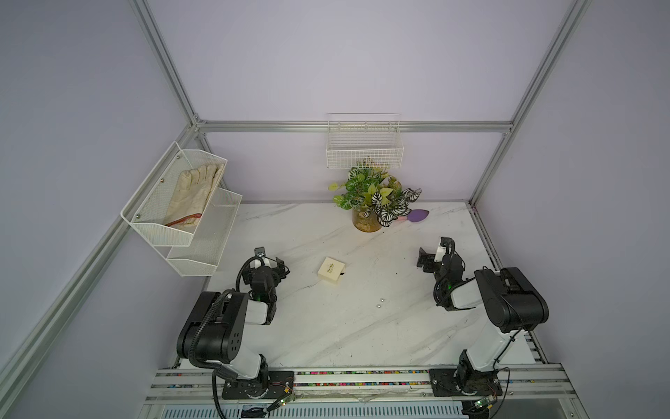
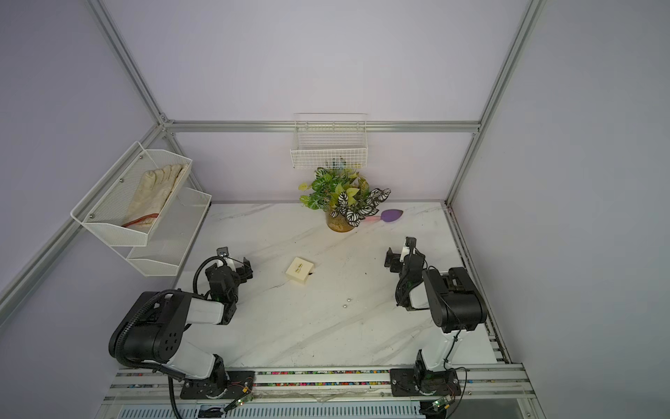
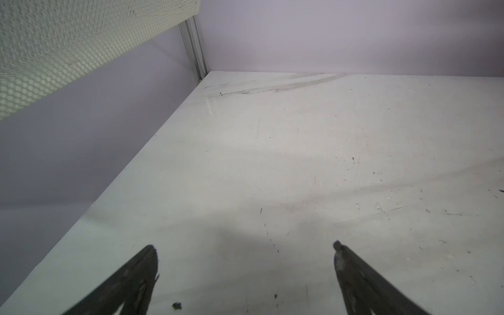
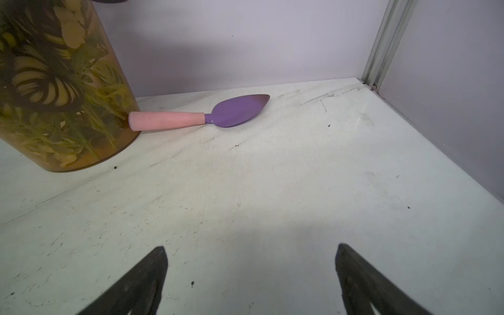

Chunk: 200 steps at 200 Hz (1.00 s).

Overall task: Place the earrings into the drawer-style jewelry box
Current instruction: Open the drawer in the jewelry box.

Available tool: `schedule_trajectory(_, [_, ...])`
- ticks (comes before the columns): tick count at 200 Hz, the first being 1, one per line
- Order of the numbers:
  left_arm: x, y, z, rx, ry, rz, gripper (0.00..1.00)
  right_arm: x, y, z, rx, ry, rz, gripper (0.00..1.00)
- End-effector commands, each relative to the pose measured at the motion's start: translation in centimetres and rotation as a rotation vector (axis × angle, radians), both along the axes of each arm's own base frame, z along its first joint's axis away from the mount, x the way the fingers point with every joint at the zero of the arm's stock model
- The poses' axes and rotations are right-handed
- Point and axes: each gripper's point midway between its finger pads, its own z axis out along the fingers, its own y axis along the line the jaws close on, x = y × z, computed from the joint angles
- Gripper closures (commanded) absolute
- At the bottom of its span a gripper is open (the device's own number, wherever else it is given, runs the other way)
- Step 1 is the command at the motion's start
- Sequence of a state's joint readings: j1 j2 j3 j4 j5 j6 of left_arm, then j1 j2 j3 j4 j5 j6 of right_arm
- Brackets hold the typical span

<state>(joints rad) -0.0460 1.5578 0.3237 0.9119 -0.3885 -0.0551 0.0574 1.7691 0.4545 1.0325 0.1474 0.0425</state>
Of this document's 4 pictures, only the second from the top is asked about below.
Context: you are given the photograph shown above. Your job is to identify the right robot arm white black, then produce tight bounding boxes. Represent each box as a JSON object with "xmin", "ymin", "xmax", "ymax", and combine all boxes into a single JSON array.
[{"xmin": 384, "ymin": 248, "xmax": 489, "ymax": 371}]

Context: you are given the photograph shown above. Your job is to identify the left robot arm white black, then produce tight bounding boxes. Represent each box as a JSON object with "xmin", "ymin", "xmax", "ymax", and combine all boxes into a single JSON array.
[{"xmin": 108, "ymin": 254, "xmax": 253, "ymax": 382}]

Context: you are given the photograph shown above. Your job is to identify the purple egg-shaped sponge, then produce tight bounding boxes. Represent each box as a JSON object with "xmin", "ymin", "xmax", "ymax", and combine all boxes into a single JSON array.
[{"xmin": 380, "ymin": 209, "xmax": 404, "ymax": 223}]

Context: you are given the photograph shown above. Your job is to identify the potted green plant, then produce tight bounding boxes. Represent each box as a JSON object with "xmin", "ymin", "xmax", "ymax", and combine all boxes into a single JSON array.
[{"xmin": 298, "ymin": 167, "xmax": 392, "ymax": 233}]

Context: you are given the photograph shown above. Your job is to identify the white mesh two-tier shelf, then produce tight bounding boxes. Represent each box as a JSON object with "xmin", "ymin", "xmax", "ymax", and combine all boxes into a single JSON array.
[{"xmin": 71, "ymin": 142, "xmax": 211, "ymax": 277}]

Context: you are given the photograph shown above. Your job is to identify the cream work gloves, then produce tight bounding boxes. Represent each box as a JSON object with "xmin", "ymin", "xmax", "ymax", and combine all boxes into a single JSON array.
[{"xmin": 121, "ymin": 164, "xmax": 187, "ymax": 231}]

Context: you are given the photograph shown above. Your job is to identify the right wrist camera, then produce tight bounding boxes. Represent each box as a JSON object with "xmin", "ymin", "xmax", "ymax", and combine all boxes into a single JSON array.
[{"xmin": 404, "ymin": 237, "xmax": 416, "ymax": 253}]

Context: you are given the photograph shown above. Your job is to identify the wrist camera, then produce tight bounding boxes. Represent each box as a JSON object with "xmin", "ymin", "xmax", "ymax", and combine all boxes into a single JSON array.
[
  {"xmin": 404, "ymin": 237, "xmax": 416, "ymax": 253},
  {"xmin": 216, "ymin": 246, "xmax": 230, "ymax": 258}
]

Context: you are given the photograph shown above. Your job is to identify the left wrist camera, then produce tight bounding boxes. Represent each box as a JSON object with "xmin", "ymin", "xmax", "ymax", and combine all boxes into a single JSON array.
[{"xmin": 216, "ymin": 246, "xmax": 230, "ymax": 258}]

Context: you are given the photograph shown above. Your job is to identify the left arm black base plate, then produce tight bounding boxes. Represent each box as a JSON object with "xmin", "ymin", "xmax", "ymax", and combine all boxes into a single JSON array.
[{"xmin": 180, "ymin": 370, "xmax": 256, "ymax": 400}]

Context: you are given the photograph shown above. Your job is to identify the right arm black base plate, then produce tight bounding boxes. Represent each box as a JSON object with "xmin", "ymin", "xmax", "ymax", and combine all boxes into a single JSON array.
[{"xmin": 389, "ymin": 368, "xmax": 462, "ymax": 397}]

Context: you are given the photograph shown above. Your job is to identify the white wire wall basket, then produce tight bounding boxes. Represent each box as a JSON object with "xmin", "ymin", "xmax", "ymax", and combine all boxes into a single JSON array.
[{"xmin": 290, "ymin": 113, "xmax": 368, "ymax": 170}]

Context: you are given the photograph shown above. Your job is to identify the aluminium front rail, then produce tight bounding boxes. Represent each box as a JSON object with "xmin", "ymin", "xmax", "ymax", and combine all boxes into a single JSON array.
[{"xmin": 103, "ymin": 363, "xmax": 537, "ymax": 404}]

